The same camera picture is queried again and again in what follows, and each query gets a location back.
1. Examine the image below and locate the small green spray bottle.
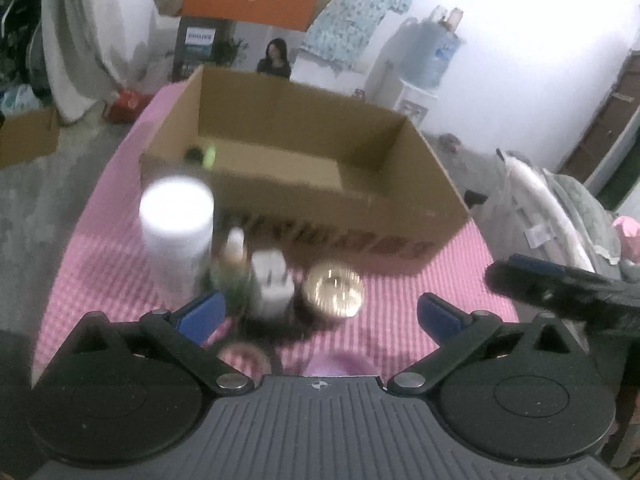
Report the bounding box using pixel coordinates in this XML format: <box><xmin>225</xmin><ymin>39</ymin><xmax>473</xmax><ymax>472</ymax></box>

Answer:
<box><xmin>212</xmin><ymin>227</ymin><xmax>262</xmax><ymax>312</ymax></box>

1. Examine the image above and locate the blue patterned hanging cloth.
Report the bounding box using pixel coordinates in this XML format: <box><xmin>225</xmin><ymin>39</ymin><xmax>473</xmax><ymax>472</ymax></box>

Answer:
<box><xmin>160</xmin><ymin>0</ymin><xmax>431</xmax><ymax>69</ymax></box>

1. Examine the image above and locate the pink soft item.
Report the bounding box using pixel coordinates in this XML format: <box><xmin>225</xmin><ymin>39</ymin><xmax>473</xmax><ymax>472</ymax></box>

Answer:
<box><xmin>612</xmin><ymin>216</ymin><xmax>640</xmax><ymax>239</ymax></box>

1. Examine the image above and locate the red bag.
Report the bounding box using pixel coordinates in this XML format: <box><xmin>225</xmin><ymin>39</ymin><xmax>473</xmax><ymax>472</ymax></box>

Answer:
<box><xmin>102</xmin><ymin>87</ymin><xmax>156</xmax><ymax>124</ymax></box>

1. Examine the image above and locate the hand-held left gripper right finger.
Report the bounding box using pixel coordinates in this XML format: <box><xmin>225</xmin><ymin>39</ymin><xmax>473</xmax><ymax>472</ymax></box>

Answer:
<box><xmin>386</xmin><ymin>292</ymin><xmax>582</xmax><ymax>396</ymax></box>

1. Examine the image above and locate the white cloth bag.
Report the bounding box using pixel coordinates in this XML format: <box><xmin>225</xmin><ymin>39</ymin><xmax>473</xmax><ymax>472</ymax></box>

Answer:
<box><xmin>495</xmin><ymin>149</ymin><xmax>597</xmax><ymax>272</ymax></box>

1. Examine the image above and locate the grey hanging cloth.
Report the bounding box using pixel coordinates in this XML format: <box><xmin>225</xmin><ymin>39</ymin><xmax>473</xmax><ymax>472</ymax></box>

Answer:
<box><xmin>40</xmin><ymin>0</ymin><xmax>157</xmax><ymax>126</ymax></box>

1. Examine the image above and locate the gold lid jar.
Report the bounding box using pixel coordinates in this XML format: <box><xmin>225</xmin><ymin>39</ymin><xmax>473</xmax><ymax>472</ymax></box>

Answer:
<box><xmin>295</xmin><ymin>260</ymin><xmax>366</xmax><ymax>327</ymax></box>

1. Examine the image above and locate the green capped dark bottle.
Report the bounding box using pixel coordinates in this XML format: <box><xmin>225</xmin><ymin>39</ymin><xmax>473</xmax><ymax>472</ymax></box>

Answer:
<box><xmin>182</xmin><ymin>142</ymin><xmax>219</xmax><ymax>169</ymax></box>

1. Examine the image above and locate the small brown cardboard box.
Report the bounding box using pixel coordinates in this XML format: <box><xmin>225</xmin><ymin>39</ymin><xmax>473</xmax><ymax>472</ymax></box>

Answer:
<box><xmin>0</xmin><ymin>107</ymin><xmax>61</xmax><ymax>169</ymax></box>

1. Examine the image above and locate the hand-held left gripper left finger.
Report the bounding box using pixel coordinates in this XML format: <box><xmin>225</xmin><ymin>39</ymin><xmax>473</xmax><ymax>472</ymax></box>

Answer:
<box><xmin>74</xmin><ymin>292</ymin><xmax>254</xmax><ymax>395</ymax></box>

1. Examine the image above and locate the red white checkered tablecloth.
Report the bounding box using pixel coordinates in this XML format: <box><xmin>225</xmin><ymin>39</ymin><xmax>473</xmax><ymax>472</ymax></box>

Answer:
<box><xmin>30</xmin><ymin>82</ymin><xmax>521</xmax><ymax>391</ymax></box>

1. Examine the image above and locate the large brown cardboard box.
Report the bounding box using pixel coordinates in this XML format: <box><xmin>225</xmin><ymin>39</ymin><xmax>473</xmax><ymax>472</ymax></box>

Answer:
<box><xmin>139</xmin><ymin>65</ymin><xmax>472</xmax><ymax>276</ymax></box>

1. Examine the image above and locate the white water dispenser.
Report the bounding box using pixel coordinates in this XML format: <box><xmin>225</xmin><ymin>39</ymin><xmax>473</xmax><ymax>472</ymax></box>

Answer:
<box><xmin>392</xmin><ymin>80</ymin><xmax>439</xmax><ymax>129</ymax></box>

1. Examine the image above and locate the brown wooden door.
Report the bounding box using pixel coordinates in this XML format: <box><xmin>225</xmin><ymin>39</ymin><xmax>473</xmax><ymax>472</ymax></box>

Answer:
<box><xmin>555</xmin><ymin>50</ymin><xmax>640</xmax><ymax>211</ymax></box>

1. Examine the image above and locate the white charger plug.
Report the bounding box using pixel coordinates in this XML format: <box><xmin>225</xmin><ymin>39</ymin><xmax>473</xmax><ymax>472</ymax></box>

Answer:
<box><xmin>248</xmin><ymin>249</ymin><xmax>296</xmax><ymax>319</ymax></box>

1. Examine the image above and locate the grey blanket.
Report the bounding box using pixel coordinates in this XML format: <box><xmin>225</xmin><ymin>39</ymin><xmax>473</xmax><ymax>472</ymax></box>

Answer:
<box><xmin>542</xmin><ymin>170</ymin><xmax>640</xmax><ymax>273</ymax></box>

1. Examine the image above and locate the dark printed carton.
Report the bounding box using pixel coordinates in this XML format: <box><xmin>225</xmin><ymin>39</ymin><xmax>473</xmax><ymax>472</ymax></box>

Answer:
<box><xmin>172</xmin><ymin>16</ymin><xmax>237</xmax><ymax>82</ymax></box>

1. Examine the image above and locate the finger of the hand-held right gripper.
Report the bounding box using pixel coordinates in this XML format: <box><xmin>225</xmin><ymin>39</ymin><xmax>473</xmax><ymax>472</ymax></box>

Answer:
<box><xmin>484</xmin><ymin>254</ymin><xmax>602</xmax><ymax>322</ymax></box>

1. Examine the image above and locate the white cylindrical bottle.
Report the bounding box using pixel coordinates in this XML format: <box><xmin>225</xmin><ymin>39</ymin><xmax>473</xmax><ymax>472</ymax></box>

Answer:
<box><xmin>139</xmin><ymin>175</ymin><xmax>216</xmax><ymax>296</ymax></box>

